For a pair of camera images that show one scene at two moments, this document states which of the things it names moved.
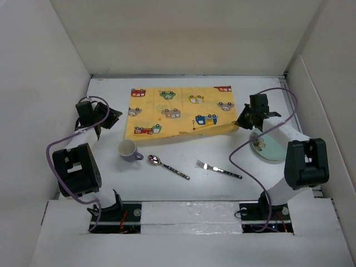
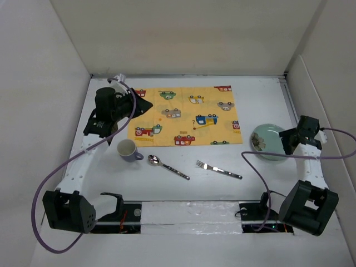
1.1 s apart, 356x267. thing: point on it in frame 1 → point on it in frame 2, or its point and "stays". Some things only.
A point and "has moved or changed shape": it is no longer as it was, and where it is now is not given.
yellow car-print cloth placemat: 160,112 has moved or changed shape
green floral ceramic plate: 268,148 stays
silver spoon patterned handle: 156,160 stays
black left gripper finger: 110,122 → 141,109
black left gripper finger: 114,113 → 142,105
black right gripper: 241,122 → 286,134
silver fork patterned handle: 199,164 stays
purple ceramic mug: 127,151 stays
